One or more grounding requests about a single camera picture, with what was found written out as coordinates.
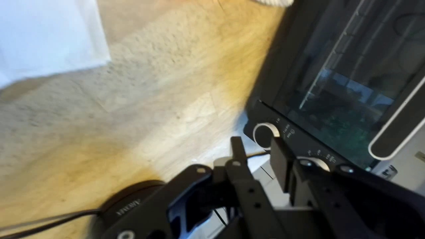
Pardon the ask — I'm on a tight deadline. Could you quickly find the black glass oven door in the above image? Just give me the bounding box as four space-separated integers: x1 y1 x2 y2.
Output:
252 0 425 172

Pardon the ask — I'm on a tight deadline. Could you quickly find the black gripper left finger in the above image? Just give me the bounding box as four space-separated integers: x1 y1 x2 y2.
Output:
224 137 284 239

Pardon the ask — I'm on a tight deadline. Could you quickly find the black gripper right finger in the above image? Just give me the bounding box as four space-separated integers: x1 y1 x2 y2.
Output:
271 139 425 239

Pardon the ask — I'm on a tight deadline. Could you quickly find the white paper napkin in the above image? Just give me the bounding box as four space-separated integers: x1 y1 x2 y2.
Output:
0 0 110 90

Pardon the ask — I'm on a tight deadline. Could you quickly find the black toaster oven body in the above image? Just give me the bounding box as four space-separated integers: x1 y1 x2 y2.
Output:
246 75 424 180

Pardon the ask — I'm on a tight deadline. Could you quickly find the white oven door handle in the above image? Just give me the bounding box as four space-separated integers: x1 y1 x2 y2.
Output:
368 78 425 161

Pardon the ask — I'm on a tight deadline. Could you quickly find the white round plate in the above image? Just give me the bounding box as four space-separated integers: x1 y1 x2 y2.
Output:
254 0 295 9

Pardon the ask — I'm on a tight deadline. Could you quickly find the black kettle power cord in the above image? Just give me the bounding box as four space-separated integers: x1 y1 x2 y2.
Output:
0 209 104 239

